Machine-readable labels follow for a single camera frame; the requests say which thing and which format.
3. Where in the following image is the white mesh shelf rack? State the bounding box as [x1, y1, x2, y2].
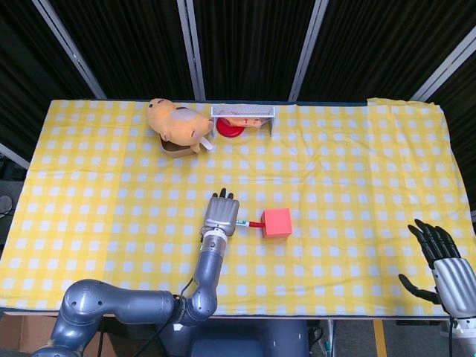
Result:
[210, 104, 277, 138]

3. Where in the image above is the red round plate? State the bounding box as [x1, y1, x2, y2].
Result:
[216, 118, 245, 140]

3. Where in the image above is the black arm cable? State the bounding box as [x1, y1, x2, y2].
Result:
[143, 277, 198, 357]

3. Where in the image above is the grey metal frame pole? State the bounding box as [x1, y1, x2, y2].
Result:
[0, 143, 30, 170]
[410, 35, 476, 102]
[31, 0, 108, 100]
[176, 0, 207, 100]
[288, 0, 330, 102]

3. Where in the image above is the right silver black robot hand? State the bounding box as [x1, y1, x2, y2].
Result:
[398, 219, 474, 319]

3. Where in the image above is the pink red cube block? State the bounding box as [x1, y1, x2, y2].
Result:
[260, 208, 294, 239]

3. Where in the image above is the pink toy under rack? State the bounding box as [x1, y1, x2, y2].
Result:
[225, 116, 267, 129]

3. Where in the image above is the yellow checkered tablecloth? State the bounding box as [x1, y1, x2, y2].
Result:
[0, 97, 475, 318]

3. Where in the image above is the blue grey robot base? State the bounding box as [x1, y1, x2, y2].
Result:
[158, 319, 311, 357]

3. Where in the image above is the yellow plush toy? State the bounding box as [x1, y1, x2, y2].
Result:
[145, 97, 215, 147]

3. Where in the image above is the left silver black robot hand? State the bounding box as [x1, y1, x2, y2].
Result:
[202, 187, 240, 237]

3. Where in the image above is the black pleated curtain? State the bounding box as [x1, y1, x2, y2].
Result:
[0, 0, 476, 209]

